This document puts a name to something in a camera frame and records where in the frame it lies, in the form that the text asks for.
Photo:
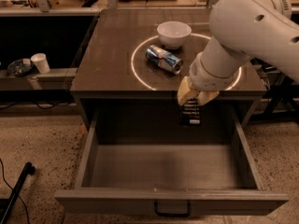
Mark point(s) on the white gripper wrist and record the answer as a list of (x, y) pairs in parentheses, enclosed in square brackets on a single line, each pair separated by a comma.
[(206, 76)]

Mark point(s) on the black rxbar chocolate bar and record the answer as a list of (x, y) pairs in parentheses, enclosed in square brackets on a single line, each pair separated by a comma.
[(189, 113)]

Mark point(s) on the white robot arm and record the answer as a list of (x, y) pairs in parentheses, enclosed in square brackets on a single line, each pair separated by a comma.
[(242, 30)]

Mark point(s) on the grey cabinet counter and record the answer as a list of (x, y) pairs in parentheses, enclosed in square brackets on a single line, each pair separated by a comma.
[(115, 76)]

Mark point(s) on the open grey top drawer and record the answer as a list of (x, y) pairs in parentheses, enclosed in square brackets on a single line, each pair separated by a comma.
[(125, 168)]

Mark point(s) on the blue silver soda can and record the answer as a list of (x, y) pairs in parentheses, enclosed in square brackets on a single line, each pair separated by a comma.
[(164, 59)]

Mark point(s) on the white ceramic bowl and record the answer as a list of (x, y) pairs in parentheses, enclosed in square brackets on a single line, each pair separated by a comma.
[(173, 34)]

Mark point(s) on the black stand right background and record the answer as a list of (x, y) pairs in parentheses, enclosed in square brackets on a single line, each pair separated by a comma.
[(281, 98)]

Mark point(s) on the grey side shelf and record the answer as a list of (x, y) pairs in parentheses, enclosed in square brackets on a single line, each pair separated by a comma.
[(55, 79)]

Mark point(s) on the white paper cup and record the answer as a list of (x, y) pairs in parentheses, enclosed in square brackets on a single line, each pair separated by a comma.
[(41, 63)]

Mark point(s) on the dark round dish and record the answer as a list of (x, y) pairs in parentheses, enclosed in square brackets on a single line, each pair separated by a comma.
[(20, 68)]

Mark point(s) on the black pole on floor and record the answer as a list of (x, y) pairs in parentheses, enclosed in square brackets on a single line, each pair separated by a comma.
[(7, 204)]

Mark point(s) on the black drawer handle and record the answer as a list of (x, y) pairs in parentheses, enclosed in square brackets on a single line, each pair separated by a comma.
[(172, 209)]

